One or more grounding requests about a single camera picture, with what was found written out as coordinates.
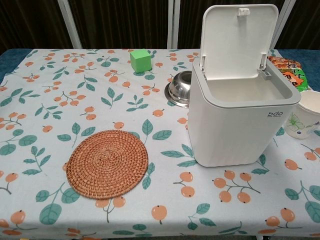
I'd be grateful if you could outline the white plastic trash bin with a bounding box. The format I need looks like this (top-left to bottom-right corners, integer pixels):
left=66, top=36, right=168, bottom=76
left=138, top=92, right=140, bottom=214
left=187, top=3, right=302, bottom=168

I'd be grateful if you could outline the white paper cup floral print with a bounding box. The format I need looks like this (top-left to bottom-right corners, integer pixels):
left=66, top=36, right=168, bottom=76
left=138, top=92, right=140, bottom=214
left=285, top=90, right=320, bottom=140

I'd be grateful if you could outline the stainless steel bowl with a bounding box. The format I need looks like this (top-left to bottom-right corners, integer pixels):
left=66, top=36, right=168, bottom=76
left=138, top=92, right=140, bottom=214
left=164, top=70, right=193, bottom=109

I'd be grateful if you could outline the fruit leaf print tablecloth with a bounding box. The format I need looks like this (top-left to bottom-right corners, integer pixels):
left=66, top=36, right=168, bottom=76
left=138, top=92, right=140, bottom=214
left=0, top=48, right=320, bottom=240

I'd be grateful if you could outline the green cube block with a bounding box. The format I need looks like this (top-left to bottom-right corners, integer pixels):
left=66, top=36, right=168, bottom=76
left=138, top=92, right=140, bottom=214
left=129, top=48, right=154, bottom=74

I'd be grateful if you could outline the round woven rattan coaster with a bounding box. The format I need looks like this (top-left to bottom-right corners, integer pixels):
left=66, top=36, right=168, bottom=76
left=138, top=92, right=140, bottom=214
left=65, top=129, right=149, bottom=200

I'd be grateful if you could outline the dark brown curtain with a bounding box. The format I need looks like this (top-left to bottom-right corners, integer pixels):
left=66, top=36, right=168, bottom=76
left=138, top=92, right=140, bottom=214
left=0, top=0, right=320, bottom=55

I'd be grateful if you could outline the orange green snack bag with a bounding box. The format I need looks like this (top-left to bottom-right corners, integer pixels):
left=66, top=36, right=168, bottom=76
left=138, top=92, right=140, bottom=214
left=266, top=55, right=313, bottom=94

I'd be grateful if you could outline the white metal frame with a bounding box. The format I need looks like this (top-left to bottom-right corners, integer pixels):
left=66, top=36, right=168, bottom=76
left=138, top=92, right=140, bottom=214
left=56, top=0, right=297, bottom=50

